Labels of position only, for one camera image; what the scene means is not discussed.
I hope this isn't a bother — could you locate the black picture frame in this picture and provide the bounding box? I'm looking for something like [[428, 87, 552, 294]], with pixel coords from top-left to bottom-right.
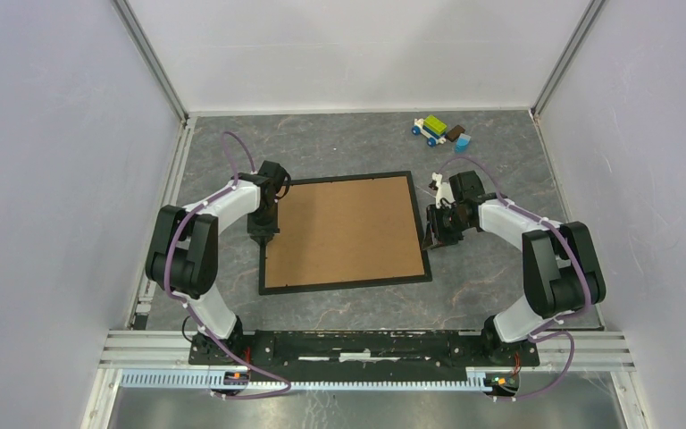
[[258, 171, 433, 296]]

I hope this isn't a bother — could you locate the toy brick car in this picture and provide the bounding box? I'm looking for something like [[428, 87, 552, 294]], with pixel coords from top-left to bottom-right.
[[412, 115, 448, 147]]

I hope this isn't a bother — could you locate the brown toy brick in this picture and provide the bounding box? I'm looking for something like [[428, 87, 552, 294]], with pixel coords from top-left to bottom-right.
[[444, 125, 465, 142]]

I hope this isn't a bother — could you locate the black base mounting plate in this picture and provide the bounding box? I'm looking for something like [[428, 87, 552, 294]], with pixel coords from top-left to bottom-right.
[[188, 330, 540, 384]]

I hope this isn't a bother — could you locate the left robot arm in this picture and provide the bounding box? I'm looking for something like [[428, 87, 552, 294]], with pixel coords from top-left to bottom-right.
[[145, 161, 291, 365]]

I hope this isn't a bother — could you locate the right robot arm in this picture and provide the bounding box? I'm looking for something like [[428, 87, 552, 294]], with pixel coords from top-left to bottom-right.
[[422, 171, 606, 365]]

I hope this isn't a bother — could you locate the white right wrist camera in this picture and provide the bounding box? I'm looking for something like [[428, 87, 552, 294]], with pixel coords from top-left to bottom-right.
[[428, 172, 455, 208]]

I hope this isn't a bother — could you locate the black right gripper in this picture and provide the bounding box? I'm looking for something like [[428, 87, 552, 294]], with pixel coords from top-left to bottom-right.
[[421, 204, 470, 250]]

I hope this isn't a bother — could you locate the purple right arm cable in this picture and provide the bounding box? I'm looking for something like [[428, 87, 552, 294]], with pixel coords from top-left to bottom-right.
[[437, 155, 594, 404]]

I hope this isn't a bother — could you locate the aluminium rail frame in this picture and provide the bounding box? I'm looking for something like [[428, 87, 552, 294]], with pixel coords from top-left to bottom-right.
[[79, 0, 655, 429]]

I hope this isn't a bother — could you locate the blue toy brick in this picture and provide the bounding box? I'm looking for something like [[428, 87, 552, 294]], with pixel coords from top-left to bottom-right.
[[454, 133, 472, 154]]

